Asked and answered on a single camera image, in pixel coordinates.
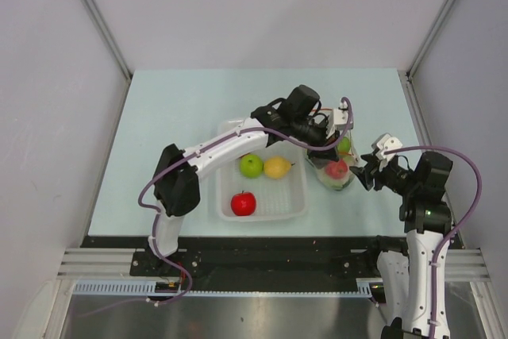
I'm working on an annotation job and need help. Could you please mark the clear orange zip bag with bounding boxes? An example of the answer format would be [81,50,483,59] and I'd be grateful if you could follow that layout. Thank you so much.
[306,102,360,191]

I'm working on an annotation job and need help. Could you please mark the clear plastic basket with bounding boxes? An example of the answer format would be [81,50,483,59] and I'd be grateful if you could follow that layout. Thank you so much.
[215,141,308,222]

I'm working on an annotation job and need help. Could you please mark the aluminium frame post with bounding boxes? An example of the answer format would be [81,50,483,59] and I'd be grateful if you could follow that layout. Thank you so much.
[406,0,458,80]
[57,0,133,80]

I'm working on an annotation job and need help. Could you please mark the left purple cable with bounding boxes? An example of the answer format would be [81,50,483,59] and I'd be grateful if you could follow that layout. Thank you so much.
[75,96,354,318]

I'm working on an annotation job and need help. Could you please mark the left aluminium frame post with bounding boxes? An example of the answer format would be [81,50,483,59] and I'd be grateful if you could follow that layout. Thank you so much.
[57,0,133,80]

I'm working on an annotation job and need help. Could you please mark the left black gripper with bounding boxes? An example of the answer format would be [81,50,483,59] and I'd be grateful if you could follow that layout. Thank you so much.
[291,117,340,163]

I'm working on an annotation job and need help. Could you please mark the red tomato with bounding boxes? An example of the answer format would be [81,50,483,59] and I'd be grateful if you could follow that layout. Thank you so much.
[325,160,349,179]

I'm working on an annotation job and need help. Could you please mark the white cable duct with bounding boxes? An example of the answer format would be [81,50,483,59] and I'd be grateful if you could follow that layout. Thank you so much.
[73,279,372,299]

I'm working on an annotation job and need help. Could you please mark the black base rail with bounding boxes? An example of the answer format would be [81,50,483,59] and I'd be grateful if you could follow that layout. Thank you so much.
[81,233,464,292]

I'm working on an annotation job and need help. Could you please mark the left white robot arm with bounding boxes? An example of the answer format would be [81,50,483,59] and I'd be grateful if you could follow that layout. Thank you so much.
[147,85,352,275]

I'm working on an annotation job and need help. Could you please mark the purple cable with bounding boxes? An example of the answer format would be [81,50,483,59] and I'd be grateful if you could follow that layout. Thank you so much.
[392,146,483,339]
[75,96,354,318]

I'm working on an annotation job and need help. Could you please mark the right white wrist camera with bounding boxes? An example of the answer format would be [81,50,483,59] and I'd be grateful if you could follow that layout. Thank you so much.
[371,133,402,171]

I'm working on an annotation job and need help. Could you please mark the light blue table mat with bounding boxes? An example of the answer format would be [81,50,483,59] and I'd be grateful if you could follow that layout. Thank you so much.
[88,68,418,237]

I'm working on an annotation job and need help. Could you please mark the right aluminium frame post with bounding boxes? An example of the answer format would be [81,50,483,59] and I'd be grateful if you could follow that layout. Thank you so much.
[406,0,458,80]

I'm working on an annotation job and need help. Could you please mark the small red pepper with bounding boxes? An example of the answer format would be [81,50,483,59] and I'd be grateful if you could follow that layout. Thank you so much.
[230,192,257,217]

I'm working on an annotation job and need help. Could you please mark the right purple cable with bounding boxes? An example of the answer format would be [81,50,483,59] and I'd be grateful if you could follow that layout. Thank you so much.
[392,146,483,339]

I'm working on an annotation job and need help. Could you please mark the yellow lemon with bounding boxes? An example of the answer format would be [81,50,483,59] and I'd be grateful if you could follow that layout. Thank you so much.
[264,156,294,179]

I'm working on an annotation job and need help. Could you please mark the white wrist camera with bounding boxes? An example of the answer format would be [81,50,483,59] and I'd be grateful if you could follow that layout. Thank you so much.
[327,101,353,137]
[371,133,402,171]

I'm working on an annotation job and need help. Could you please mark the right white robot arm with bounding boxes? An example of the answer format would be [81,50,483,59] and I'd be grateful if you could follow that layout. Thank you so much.
[351,152,452,338]

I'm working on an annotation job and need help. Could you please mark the cabbage head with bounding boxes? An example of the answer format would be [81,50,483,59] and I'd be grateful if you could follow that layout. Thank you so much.
[321,174,354,191]

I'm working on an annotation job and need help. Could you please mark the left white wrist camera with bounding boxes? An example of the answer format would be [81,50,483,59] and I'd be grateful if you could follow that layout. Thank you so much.
[327,101,353,137]

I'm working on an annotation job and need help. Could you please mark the green apple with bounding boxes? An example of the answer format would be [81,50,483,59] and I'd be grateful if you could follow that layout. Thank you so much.
[337,137,351,155]
[239,154,264,179]

